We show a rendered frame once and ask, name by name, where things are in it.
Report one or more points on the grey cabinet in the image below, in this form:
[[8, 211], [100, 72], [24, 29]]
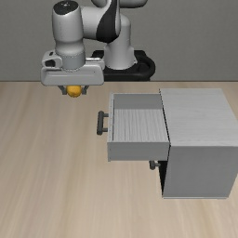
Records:
[[198, 142]]

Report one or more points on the open grey drawer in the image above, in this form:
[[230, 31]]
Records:
[[136, 127]]

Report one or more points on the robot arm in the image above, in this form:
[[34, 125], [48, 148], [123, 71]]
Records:
[[93, 24]]

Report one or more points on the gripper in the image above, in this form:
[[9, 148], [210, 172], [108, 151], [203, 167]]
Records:
[[72, 75]]

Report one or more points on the yellow mango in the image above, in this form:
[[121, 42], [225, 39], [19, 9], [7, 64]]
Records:
[[74, 90]]

